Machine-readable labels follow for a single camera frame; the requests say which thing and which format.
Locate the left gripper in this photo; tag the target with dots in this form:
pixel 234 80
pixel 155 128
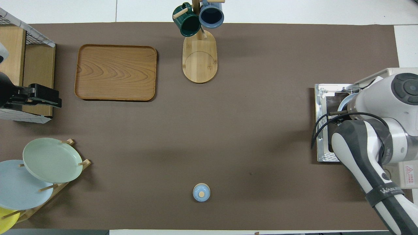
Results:
pixel 8 91

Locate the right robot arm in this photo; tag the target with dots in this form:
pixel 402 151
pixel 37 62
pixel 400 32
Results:
pixel 375 98

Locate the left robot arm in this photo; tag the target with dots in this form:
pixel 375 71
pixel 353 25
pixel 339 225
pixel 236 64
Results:
pixel 2 54

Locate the pale green plate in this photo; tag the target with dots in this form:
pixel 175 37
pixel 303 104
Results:
pixel 52 160

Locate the light blue plate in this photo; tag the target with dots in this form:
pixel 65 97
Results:
pixel 18 189

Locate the wooden tray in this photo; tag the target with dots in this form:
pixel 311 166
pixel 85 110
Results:
pixel 116 72

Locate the wooden plate rack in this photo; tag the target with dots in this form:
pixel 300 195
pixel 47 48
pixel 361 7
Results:
pixel 67 184

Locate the yellow plate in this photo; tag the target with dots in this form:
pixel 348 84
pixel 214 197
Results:
pixel 6 222

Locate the dark green mug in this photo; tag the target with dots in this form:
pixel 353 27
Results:
pixel 188 24

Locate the wooden mug tree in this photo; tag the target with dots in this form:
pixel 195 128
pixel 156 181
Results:
pixel 200 62

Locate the blue mug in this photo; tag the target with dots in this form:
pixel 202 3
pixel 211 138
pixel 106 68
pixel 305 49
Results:
pixel 211 15

